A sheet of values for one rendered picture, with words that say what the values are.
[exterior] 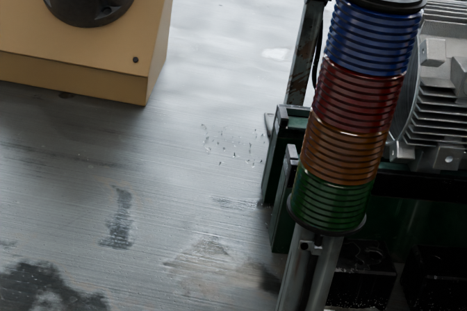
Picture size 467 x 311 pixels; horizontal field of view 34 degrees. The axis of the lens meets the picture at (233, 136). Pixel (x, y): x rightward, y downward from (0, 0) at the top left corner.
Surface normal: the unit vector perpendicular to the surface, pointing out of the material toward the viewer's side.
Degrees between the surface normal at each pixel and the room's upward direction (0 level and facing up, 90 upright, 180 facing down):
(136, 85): 90
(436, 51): 45
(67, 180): 0
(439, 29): 88
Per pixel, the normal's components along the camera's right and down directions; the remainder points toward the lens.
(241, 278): 0.15, -0.85
